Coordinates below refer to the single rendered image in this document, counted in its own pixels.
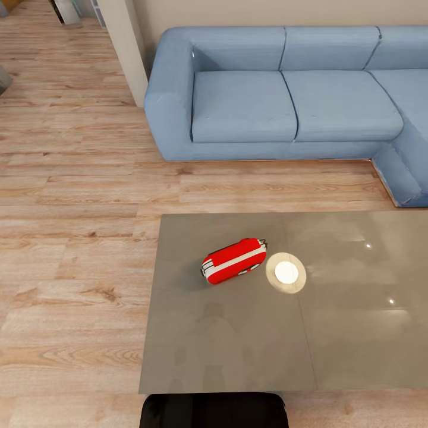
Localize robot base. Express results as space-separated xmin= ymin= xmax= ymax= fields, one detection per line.
xmin=139 ymin=391 xmax=289 ymax=428

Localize radio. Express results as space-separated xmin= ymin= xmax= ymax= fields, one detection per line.
xmin=200 ymin=238 xmax=268 ymax=284

